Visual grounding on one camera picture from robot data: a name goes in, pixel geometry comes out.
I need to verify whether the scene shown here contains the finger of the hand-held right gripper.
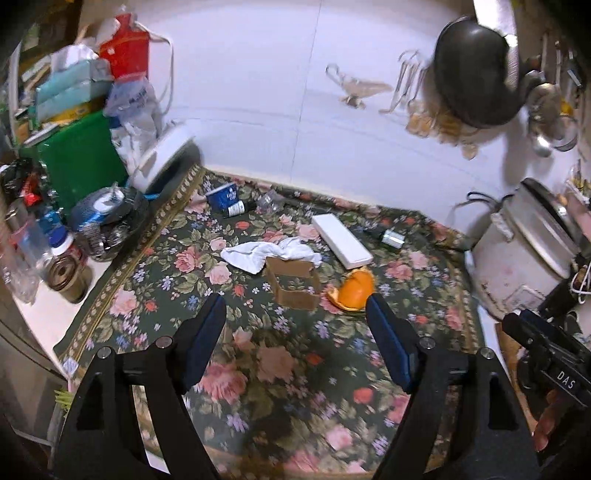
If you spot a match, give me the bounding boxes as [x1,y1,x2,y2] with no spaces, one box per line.
[538,277,583,320]
[502,310,560,360]

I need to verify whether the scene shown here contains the steel ladle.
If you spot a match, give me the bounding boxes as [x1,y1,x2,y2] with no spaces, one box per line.
[529,83,561,158]

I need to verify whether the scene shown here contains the clear plastic cup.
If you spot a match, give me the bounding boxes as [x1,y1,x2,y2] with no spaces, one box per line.
[256,189,284,213]

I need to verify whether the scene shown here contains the black wok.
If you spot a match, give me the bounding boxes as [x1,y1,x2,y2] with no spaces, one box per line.
[434,16,529,127]

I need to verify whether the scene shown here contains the orange peel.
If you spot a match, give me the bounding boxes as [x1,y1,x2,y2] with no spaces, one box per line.
[325,267,376,315]

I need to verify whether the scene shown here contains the green box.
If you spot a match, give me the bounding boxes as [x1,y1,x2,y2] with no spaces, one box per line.
[37,111,131,214]

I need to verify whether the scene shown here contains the wire mesh strainer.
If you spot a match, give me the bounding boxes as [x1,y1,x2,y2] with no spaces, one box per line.
[551,104,581,153]

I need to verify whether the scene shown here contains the black power cord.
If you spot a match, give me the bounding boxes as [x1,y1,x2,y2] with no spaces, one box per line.
[455,191,499,219]

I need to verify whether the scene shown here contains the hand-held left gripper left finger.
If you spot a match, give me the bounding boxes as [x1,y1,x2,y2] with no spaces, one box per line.
[53,292,228,480]

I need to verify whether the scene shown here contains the torn cardboard box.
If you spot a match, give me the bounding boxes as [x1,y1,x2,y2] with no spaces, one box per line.
[264,256,322,311]

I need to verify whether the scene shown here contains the glass jar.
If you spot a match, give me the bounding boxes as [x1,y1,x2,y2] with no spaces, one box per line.
[436,113,481,160]
[406,113,435,137]

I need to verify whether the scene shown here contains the clear plastic bottle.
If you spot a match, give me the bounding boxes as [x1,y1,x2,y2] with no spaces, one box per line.
[0,222,55,306]

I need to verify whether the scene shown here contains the teal tissue box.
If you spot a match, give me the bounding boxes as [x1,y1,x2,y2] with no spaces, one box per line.
[34,60,114,121]

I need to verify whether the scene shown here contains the long white box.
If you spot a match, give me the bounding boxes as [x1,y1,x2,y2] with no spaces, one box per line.
[311,213,375,270]

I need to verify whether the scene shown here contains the white cord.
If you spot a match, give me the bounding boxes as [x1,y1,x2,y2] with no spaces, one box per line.
[136,23,177,136]

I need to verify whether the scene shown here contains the small dark bottle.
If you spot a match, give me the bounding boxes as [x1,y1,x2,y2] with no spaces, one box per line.
[223,199,252,219]

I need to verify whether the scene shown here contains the black round tin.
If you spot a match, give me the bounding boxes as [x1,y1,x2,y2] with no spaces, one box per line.
[69,185,149,262]

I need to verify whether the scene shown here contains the clear plastic bag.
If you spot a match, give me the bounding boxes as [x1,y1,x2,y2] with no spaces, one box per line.
[104,76,161,168]

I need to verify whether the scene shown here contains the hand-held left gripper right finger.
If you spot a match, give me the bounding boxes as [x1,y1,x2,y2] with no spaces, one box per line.
[366,294,542,480]

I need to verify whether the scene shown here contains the red container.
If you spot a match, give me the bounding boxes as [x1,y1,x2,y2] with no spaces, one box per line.
[98,14,151,80]

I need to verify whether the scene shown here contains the white rice cooker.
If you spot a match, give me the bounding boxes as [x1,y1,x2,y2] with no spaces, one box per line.
[471,178,585,321]

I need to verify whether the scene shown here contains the floral table mat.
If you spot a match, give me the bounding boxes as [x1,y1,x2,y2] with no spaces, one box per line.
[53,164,485,476]

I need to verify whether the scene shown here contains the person's right hand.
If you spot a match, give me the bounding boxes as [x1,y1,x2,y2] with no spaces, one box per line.
[534,390,572,454]

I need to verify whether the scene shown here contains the white round appliance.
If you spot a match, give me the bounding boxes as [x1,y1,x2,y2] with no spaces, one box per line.
[131,120,202,195]

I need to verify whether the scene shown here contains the white tissue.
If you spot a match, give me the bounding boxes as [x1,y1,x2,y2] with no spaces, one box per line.
[221,237,324,276]

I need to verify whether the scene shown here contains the brown jar with lid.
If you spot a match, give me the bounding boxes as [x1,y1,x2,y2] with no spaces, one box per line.
[47,233,94,304]

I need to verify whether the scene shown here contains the glass gravy boat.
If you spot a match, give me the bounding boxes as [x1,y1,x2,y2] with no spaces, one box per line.
[325,64,393,110]

